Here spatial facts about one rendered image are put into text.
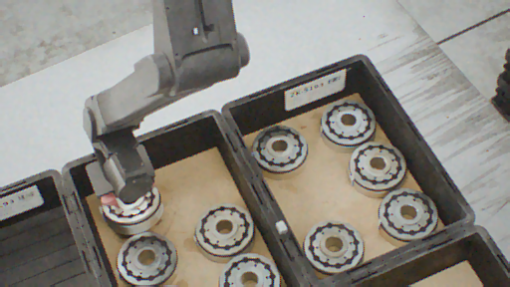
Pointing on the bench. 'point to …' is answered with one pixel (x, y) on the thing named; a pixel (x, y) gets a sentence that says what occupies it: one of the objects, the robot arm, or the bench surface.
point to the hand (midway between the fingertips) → (129, 196)
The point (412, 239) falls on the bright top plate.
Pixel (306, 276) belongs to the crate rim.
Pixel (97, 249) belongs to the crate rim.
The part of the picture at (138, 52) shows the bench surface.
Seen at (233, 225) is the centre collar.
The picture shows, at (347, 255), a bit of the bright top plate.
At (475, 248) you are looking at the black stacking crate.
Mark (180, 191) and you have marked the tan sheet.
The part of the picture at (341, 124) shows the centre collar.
